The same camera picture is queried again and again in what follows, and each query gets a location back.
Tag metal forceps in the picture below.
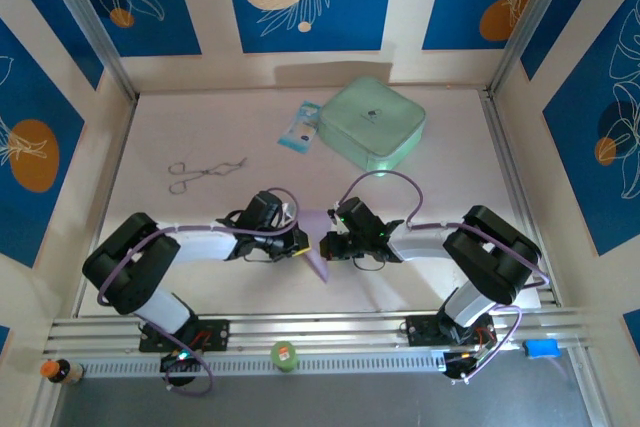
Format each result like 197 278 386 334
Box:
168 157 249 196

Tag brown bottle orange cap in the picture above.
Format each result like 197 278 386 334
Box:
39 357 85 387

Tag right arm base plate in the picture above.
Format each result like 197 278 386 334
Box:
403 314 496 348

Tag blue box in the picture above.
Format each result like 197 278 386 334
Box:
522 338 560 361

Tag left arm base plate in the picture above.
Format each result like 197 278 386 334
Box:
138 319 231 353

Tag aluminium side rail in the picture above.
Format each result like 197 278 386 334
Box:
72 96 139 318
479 89 560 308

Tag slotted cable duct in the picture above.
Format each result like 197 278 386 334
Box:
74 352 449 379

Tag aluminium corner post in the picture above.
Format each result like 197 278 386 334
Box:
37 0 139 103
487 0 576 98

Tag blue wipes packet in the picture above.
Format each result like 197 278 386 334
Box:
277 100 322 154

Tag mint green zipper case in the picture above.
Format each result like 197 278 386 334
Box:
317 75 428 178

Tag green round tape roll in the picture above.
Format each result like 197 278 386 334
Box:
270 340 301 374

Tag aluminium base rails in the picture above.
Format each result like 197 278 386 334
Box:
43 307 599 356

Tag black electronics board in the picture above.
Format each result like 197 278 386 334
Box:
159 349 197 373
442 346 499 381

